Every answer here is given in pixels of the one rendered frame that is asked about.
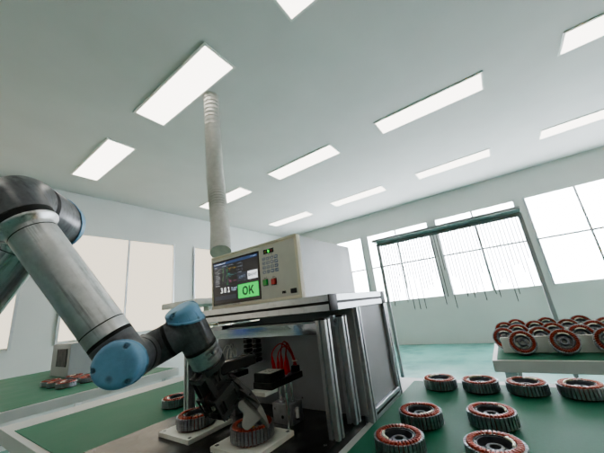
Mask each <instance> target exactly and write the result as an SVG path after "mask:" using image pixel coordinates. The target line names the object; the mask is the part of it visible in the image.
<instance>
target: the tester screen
mask: <svg viewBox="0 0 604 453"><path fill-rule="evenodd" d="M255 269H257V271H258V262H257V253H255V254H251V255H247V256H245V257H241V258H237V259H234V260H231V261H228V262H222V263H219V264H215V265H214V294H215V304H218V303H225V302H230V301H237V300H242V299H248V298H259V297H260V290H259V296H254V297H248V298H238V285H239V284H244V283H248V282H253V281H257V280H258V282H259V275H258V278H253V279H249V280H241V281H238V280H237V273H240V272H244V271H251V270H255ZM229 286H230V290H231V292H230V293H226V294H220V288H224V287H229ZM231 294H236V298H231V299H226V300H219V301H216V297H221V296H225V295H231Z"/></svg>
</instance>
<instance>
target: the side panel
mask: <svg viewBox="0 0 604 453"><path fill-rule="evenodd" d="M353 312H354V317H355V324H356V329H357V335H358V341H359V347H360V357H361V364H362V369H363V376H364V381H365V388H366V393H367V399H368V405H369V416H365V415H364V416H365V419H366V423H369V422H371V423H373V424H374V423H375V422H376V421H377V420H378V419H379V418H380V417H381V416H382V414H383V413H384V412H385V411H386V410H387V409H388V408H389V407H390V406H391V405H392V404H393V403H394V402H395V400H396V399H397V398H398V397H399V396H400V395H401V394H402V393H403V390H402V386H401V380H400V376H399V371H398V366H397V361H396V356H395V347H394V343H393V337H392V333H391V328H390V323H389V318H388V313H387V308H386V303H380V304H375V305H368V306H357V307H354V308H353Z"/></svg>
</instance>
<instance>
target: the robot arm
mask: <svg viewBox="0 0 604 453"><path fill-rule="evenodd" d="M85 226H86V222H85V217H84V214H83V212H82V211H81V210H80V209H79V208H78V207H77V205H76V204H75V203H74V202H72V201H71V200H68V199H66V198H64V197H63V196H62V195H60V194H59V193H57V192H56V191H54V190H53V189H51V188H50V187H49V186H48V185H47V184H46V183H44V182H42V181H39V180H37V179H34V178H31V177H29V176H22V175H8V176H2V177H0V315H1V314H2V312H3V311H4V310H5V308H6V307H7V306H8V304H9V303H10V302H11V300H12V299H13V298H14V296H15V295H16V294H17V292H18V291H19V290H20V289H21V287H22V286H23V284H24V283H25V282H26V280H27V279H28V278H29V277H30V276H31V277H32V279H33V280H34V282H35V283H36V284H37V286H38V287H39V288H40V290H41V292H42V293H43V294H44V296H45V297H46V299H47V300H48V301H49V303H50V304H51V305H52V306H53V308H54V309H55V310H56V312H57V313H58V315H59V316H60V318H61V319H62V320H63V322H64V323H65V325H66V326H67V328H68V329H69V331H70V332H71V333H72V334H73V335H74V336H75V338H76V340H77V341H78V342H79V344H80V345H81V347H82V348H83V349H84V351H85V352H86V353H87V355H88V357H89V358H90V359H91V361H92V363H91V367H90V373H91V379H92V381H93V382H94V383H95V385H97V386H98V387H99V388H101V389H104V390H117V389H121V388H123V387H126V386H130V385H132V384H134V383H135V382H137V381H138V380H139V379H140V378H141V377H142V376H144V375H145V374H146V373H147V372H149V371H150V370H152V369H154V368H155V367H157V366H159V365H161V364H162V363H164V362H166V361H167V360H169V359H171V358H172V357H174V356H176V355H177V354H179V353H180V352H182V353H183V354H184V356H185V358H186V360H187V361H188V363H189V364H190V366H191V369H192V371H193V372H195V374H194V375H193V376H192V377H191V378H190V379H189V381H190V383H191V386H192V387H193V389H194V391H195V393H196V395H197V397H198V398H197V400H196V402H197V404H198V406H199V407H200V409H201V411H202V413H203V415H204V416H205V418H207V417H209V418H211V419H210V422H211V423H213V422H214V421H215V420H221V421H224V422H225V421H226V420H228V419H229V416H230V415H231V414H232V412H233V411H234V410H235V405H236V403H237V402H238V401H239V399H238V398H240V397H242V400H240V401H239V403H238V409H239V410H240V411H241V412H242V413H243V420H242V427H243V428H244V429H245V430H246V431H248V430H250V429H251V428H252V427H253V426H254V425H255V424H256V423H257V422H258V421H261V422H262V424H263V425H264V426H265V427H266V428H267V429H269V427H270V424H269V422H268V419H267V416H266V414H265V412H264V410H263V408H262V406H261V403H260V402H259V401H258V399H257V398H256V396H255V395H254V393H253V392H252V391H251V390H250V389H249V388H248V387H247V386H246V385H244V384H243V383H242V382H241V380H240V379H239V378H238V377H237V376H234V373H232V372H231V371H234V370H237V369H241V368H247V367H249V366H250V365H253V364H255V363H256V357H255V354H250V353H247V352H245V353H243V354H241V355H240V356H237V357H234V358H231V359H227V360H226V358H225V356H224V354H223V351H222V350H221V348H220V346H219V344H218V341H217V339H216V337H215V335H214V333H213V332H212V330H211V328H210V326H209V323H208V321H207V319H206V316H205V315H204V314H203V312H202V311H201V309H200V307H199V305H198V303H197V302H195V301H192V300H190V301H186V302H183V303H181V304H180V305H178V306H176V307H174V308H172V309H171V310H170V311H168V312H167V313H166V315H165V316H164V319H165V324H163V325H161V326H159V327H157V328H156V329H154V330H152V331H151V332H149V333H146V334H144V335H142V336H140V335H139V334H138V332H137V331H136V330H135V328H134V327H133V326H132V325H131V323H130V322H129V320H128V318H127V317H126V316H125V315H124V314H123V313H122V311H121V310H120V308H119V307H118V306H117V304H116V303H115V302H114V300H113V299H112V298H111V296H110V295H109V293H108V292H107V291H106V289H105V288H104V287H103V285H102V284H101V282H100V281H99V280H98V279H97V278H96V276H95V275H94V274H93V272H92V271H91V269H90V268H89V267H88V265H87V264H86V263H85V261H84V260H83V258H82V257H81V256H80V254H79V253H78V252H77V250H76V249H75V248H74V246H73V245H72V244H75V243H76V242H77V241H78V240H79V239H80V238H81V237H82V235H83V234H84V231H85ZM200 404H202V407H201V405H200ZM202 408H203V409H204V410H203V409H202ZM204 411H205V412H204Z"/></svg>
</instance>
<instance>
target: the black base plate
mask: <svg viewBox="0 0 604 453"><path fill-rule="evenodd" d="M261 406H262V408H263V410H264V412H265V414H266V415H269V416H271V417H272V418H273V409H272V404H264V403H261ZM176 416H177V415H176ZM176 416H174V417H172V418H169V419H167V420H164V421H161V422H158V423H156V424H153V425H151V426H148V427H146V428H144V429H142V430H139V431H135V432H133V433H130V434H129V435H126V436H124V437H121V438H119V439H116V440H113V441H111V442H108V443H106V444H103V445H101V446H99V447H97V448H94V449H90V450H88V451H86V452H84V453H211V452H210V447H211V446H213V445H214V444H216V443H218V442H220V441H221V440H223V439H225V438H227V437H229V436H230V426H231V425H232V424H233V423H234V422H236V421H238V420H239V419H241V418H243V413H240V414H238V415H237V416H234V415H230V419H232V423H231V424H229V425H227V426H226V427H224V428H222V429H220V430H218V431H215V432H213V433H211V434H209V435H208V436H207V437H205V438H203V439H201V440H198V441H196V442H194V443H192V444H191V445H189V446H188V445H184V444H181V443H179V442H175V441H172V440H167V439H164V438H161V437H158V434H159V431H163V430H165V429H168V428H170V427H172V426H174V425H176ZM303 418H304V420H302V421H301V422H299V423H298V424H296V425H295V426H290V427H291V429H292V430H293V431H294V436H293V437H291V438H290V439H289V440H287V441H285V442H284V443H283V444H281V445H280V446H278V447H277V448H276V449H274V450H273V451H272V452H271V453H339V452H340V451H341V450H342V449H343V448H344V447H345V446H346V445H347V444H348V443H349V442H350V441H351V439H352V438H353V437H354V436H355V435H356V434H357V433H358V432H359V431H360V430H361V429H362V428H363V427H364V426H365V425H366V419H365V416H362V415H361V422H359V424H358V425H354V424H353V423H352V424H348V423H347V416H346V413H343V414H342V420H343V428H344V434H345V437H344V438H343V439H342V440H341V441H340V442H338V441H335V440H329V435H328V427H327V419H326V411H320V410H313V409H306V408H303ZM274 427H278V428H282V429H287V428H288V425H285V424H279V423H274Z"/></svg>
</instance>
